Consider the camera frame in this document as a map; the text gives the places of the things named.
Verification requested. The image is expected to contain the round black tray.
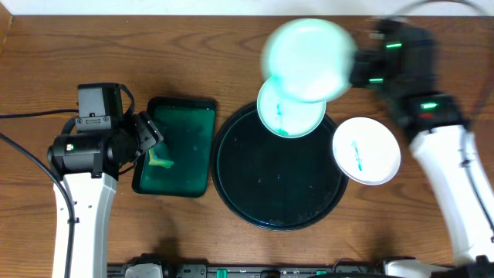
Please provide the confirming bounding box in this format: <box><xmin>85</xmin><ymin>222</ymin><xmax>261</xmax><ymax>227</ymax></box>
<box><xmin>211</xmin><ymin>103</ymin><xmax>348</xmax><ymax>231</ymax></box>

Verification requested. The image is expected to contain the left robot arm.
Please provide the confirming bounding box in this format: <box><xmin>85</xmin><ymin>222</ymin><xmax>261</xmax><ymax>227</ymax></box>
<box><xmin>48</xmin><ymin>111</ymin><xmax>163</xmax><ymax>277</ymax></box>

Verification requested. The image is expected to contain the green sponge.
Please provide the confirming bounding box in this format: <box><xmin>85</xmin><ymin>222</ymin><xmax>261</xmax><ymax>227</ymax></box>
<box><xmin>148</xmin><ymin>148</ymin><xmax>174</xmax><ymax>168</ymax></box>

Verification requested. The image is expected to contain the rectangular black sponge tray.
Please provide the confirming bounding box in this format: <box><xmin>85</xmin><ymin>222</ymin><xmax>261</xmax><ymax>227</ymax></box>
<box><xmin>132</xmin><ymin>97</ymin><xmax>216</xmax><ymax>198</ymax></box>

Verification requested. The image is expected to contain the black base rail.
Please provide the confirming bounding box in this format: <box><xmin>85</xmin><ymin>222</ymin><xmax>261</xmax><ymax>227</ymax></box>
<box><xmin>107</xmin><ymin>253</ymin><xmax>449</xmax><ymax>278</ymax></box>

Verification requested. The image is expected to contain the mint plate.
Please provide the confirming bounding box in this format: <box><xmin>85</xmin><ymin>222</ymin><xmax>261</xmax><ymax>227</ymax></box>
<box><xmin>261</xmin><ymin>19</ymin><xmax>357</xmax><ymax>103</ymax></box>
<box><xmin>256</xmin><ymin>77</ymin><xmax>326</xmax><ymax>138</ymax></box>

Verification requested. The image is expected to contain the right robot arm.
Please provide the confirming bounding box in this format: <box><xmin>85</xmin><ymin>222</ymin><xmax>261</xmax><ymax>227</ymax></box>
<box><xmin>350</xmin><ymin>19</ymin><xmax>493</xmax><ymax>277</ymax></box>

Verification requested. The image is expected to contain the white plate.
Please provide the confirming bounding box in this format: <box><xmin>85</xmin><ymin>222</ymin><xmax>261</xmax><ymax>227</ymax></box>
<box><xmin>332</xmin><ymin>117</ymin><xmax>401</xmax><ymax>185</ymax></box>

